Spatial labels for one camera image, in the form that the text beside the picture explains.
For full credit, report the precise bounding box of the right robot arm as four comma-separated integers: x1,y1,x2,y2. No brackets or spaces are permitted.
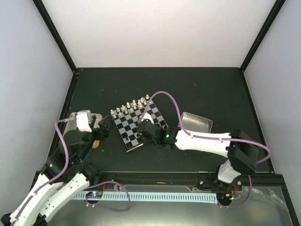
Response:
137,119,259,190

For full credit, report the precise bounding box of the white second left arm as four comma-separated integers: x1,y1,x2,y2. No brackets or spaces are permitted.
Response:
40,112,110,222

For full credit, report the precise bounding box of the yellow metal tin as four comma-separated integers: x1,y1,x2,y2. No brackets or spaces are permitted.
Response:
63,113,103,149

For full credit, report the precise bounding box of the black frame post right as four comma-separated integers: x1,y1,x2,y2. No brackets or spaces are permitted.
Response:
239,0,286,73

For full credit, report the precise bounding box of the light blue slotted cable duct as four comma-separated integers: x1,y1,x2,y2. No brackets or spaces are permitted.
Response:
72,191,218,204

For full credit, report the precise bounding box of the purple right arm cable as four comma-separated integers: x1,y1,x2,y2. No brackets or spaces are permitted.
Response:
138,91,272,164

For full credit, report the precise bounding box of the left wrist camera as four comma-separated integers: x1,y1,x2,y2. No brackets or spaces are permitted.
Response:
76,110,92,132

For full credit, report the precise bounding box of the black frame post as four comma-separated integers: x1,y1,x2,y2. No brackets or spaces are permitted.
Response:
239,0,286,73
33,0,77,72

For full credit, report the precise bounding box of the small circuit board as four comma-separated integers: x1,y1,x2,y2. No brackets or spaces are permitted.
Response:
86,191,103,199

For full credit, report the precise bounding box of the pink metal tin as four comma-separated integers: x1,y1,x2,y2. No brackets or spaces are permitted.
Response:
181,112,213,133

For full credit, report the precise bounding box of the black frame post left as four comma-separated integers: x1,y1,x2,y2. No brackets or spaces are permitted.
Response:
33,0,77,72

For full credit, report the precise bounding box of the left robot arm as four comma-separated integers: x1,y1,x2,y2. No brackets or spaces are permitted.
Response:
1,111,110,226

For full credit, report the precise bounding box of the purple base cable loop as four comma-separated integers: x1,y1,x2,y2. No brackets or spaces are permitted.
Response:
84,180,131,211

